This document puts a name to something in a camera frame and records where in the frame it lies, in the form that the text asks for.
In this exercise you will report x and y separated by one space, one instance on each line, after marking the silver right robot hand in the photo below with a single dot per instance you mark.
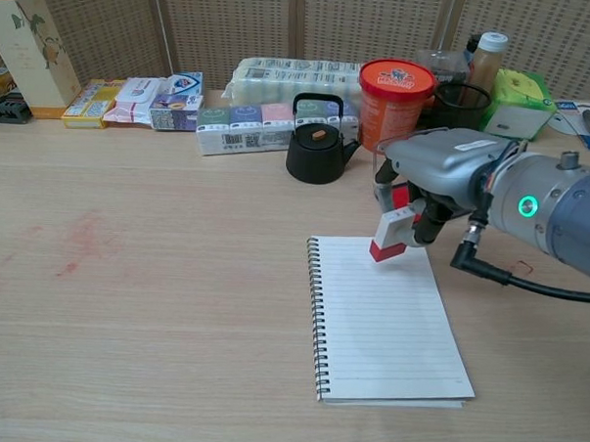
444 159

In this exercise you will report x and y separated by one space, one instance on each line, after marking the red white stamp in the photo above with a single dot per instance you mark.
390 235

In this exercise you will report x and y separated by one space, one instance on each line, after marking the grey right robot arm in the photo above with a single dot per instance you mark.
560 203

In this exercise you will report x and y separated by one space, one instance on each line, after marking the white spiral notepad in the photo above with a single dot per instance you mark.
388 328

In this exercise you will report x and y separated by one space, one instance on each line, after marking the black mesh pen cup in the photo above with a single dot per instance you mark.
461 111

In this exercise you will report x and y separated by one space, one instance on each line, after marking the red ink pad clear lid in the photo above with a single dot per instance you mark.
401 196

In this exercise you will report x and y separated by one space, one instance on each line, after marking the orange lidded tub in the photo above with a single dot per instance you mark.
393 108

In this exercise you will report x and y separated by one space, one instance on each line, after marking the green tissue box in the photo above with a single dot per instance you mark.
515 113

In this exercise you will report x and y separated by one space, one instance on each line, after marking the clear plastic box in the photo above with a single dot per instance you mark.
441 66

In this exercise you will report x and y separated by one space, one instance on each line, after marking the brown bottle white cap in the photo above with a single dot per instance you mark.
488 63

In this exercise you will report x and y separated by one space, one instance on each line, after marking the dark bottle black cap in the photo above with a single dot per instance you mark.
471 47

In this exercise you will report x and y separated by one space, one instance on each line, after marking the small black teapot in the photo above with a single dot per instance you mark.
315 158

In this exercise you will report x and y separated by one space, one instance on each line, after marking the long plastic wrapped paper pack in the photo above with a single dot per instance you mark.
281 78

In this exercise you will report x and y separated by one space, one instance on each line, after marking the multicolour tissue pack row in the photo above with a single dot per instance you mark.
245 126

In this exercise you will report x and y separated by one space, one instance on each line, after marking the wicker folding screen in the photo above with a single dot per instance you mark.
235 22

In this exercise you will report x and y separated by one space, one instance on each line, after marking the blue and white soap box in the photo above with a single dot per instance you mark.
186 84

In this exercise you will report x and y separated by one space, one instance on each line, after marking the purple box peach print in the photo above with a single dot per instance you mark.
172 113

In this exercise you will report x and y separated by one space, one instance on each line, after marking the pink wet wipes pack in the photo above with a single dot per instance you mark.
134 99

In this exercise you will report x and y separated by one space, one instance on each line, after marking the yellow flat box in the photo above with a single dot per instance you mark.
87 105

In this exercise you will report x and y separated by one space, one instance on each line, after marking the tall cream orange carton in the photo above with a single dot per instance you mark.
28 53

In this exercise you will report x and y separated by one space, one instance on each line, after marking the small black holder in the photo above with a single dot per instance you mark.
8 110

